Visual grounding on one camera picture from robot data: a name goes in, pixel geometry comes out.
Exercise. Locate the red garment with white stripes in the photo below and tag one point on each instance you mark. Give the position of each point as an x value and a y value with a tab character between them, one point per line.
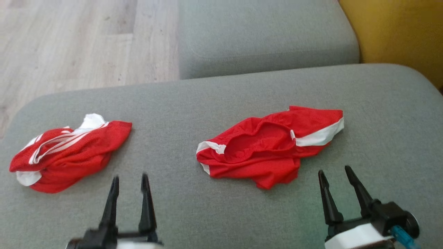
76	155

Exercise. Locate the large grey sofa seat cushion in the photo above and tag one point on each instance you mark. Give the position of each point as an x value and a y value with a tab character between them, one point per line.
221	100

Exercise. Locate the small grey sofa cushion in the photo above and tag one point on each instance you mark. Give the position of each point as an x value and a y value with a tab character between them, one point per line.
263	38

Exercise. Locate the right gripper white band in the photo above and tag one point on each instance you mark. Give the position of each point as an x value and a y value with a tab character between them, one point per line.
384	218

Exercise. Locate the yellow cushion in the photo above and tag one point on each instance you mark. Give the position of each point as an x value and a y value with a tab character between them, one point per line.
401	31

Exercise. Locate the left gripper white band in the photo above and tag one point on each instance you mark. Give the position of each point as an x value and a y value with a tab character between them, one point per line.
104	240

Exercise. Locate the red shorts with white band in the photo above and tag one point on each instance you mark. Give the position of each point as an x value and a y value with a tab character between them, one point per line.
266	152

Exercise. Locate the blue connector on right gripper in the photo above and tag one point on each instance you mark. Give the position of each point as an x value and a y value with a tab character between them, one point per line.
403	237

